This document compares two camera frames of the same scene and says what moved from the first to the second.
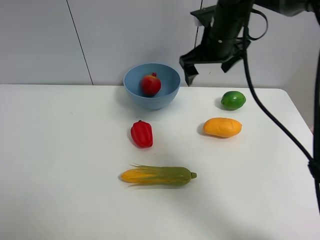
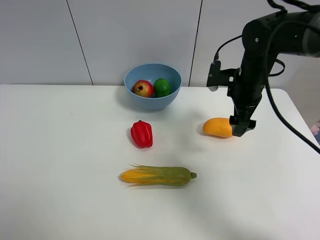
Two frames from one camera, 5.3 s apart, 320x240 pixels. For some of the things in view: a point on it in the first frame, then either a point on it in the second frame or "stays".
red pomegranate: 151,85 to 143,88
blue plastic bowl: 152,86 stays
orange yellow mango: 222,127 stays
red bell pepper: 141,133 stays
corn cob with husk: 162,175 stays
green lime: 233,100 to 162,87
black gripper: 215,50 to 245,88
